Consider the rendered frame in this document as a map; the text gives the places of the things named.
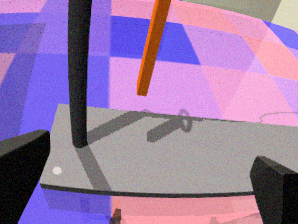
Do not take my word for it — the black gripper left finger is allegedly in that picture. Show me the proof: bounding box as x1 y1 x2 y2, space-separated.
0 129 51 224

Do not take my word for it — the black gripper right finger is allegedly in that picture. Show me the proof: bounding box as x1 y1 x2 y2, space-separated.
249 156 298 224

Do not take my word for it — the orange handle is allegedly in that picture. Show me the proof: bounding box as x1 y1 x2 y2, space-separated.
137 0 170 96

